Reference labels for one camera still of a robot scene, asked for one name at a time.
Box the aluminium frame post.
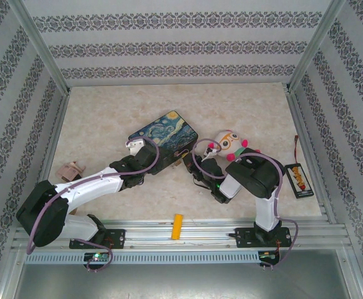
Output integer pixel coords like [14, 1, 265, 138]
[6, 0, 72, 94]
[286, 0, 346, 93]

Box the yellow block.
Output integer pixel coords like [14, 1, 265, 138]
[171, 213, 184, 241]

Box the white plush toy with glasses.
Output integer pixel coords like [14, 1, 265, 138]
[206, 128, 262, 163]

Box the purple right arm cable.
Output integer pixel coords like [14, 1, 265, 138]
[192, 138, 301, 270]

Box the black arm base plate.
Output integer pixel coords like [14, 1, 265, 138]
[235, 226, 291, 249]
[69, 228, 127, 250]

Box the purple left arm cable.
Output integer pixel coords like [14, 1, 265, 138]
[27, 135, 161, 275]

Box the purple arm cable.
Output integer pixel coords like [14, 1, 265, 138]
[192, 138, 301, 270]
[27, 135, 161, 275]

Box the starry night painting box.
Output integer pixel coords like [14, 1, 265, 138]
[127, 109, 199, 175]

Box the slotted grey cable duct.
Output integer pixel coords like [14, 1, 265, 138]
[24, 251, 283, 265]

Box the red wire with connector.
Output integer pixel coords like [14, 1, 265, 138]
[292, 134, 301, 164]

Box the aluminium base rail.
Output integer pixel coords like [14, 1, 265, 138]
[11, 217, 353, 252]

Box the pink toy house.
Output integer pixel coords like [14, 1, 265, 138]
[56, 161, 87, 183]

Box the grey metal panel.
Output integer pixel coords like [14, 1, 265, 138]
[11, 263, 354, 299]

